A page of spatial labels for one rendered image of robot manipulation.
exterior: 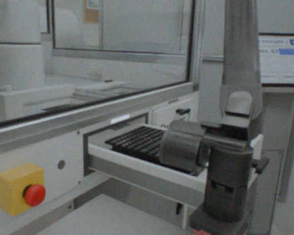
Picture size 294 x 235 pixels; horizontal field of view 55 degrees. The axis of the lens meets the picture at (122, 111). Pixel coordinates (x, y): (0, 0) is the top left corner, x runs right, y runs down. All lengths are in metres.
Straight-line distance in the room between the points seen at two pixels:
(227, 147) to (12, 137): 0.37
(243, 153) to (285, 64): 1.14
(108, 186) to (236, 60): 0.52
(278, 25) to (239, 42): 1.79
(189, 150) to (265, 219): 1.43
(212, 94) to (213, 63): 0.26
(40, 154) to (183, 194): 0.30
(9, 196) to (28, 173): 0.05
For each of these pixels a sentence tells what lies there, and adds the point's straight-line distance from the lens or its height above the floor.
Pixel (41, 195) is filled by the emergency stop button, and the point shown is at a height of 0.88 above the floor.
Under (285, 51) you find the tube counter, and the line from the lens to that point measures 1.57.
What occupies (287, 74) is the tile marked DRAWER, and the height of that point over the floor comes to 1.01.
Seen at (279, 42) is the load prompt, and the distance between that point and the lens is 1.59.
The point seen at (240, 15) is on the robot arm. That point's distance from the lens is 0.56.
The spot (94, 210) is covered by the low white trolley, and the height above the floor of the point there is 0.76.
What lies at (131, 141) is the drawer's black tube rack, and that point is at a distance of 0.72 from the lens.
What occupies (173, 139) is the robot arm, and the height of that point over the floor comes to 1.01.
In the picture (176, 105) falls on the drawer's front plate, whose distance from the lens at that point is 1.04.
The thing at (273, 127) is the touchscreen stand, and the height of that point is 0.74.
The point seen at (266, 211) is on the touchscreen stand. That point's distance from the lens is 1.81.
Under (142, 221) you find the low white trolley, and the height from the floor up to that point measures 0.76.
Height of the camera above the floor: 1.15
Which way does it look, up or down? 14 degrees down
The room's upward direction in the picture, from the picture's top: 1 degrees clockwise
